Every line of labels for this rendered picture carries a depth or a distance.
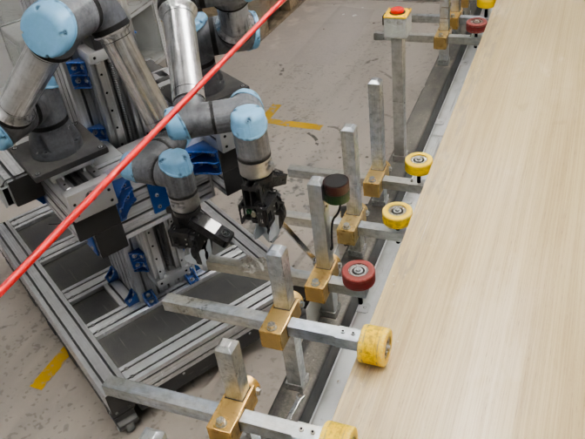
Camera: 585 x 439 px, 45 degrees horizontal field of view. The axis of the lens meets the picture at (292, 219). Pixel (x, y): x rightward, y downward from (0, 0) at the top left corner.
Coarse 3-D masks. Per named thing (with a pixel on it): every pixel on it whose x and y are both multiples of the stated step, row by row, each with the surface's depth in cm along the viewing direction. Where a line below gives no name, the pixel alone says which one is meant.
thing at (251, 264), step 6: (246, 258) 183; (252, 258) 183; (258, 258) 183; (264, 258) 183; (246, 264) 182; (252, 264) 181; (258, 264) 180; (264, 264) 181; (240, 270) 181; (246, 270) 180; (252, 270) 180; (258, 270) 180
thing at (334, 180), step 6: (336, 174) 163; (324, 180) 161; (330, 180) 161; (336, 180) 161; (342, 180) 161; (330, 186) 159; (336, 186) 159; (324, 204) 164; (324, 210) 165; (336, 216) 167
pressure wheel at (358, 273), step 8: (352, 264) 172; (360, 264) 172; (368, 264) 171; (344, 272) 170; (352, 272) 170; (360, 272) 169; (368, 272) 169; (344, 280) 170; (352, 280) 167; (360, 280) 167; (368, 280) 168; (352, 288) 169; (360, 288) 168; (368, 288) 169; (360, 304) 176
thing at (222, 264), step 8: (216, 256) 187; (208, 264) 186; (216, 264) 185; (224, 264) 184; (232, 264) 184; (240, 264) 183; (224, 272) 186; (232, 272) 185; (240, 272) 184; (256, 272) 181; (264, 272) 180; (296, 272) 179; (304, 272) 178; (296, 280) 178; (304, 280) 177; (336, 280) 174; (336, 288) 174; (344, 288) 173; (360, 296) 173
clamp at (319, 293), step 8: (336, 256) 181; (336, 264) 179; (312, 272) 176; (320, 272) 176; (328, 272) 176; (336, 272) 180; (320, 280) 174; (328, 280) 174; (312, 288) 172; (320, 288) 171; (328, 288) 175; (312, 296) 174; (320, 296) 173
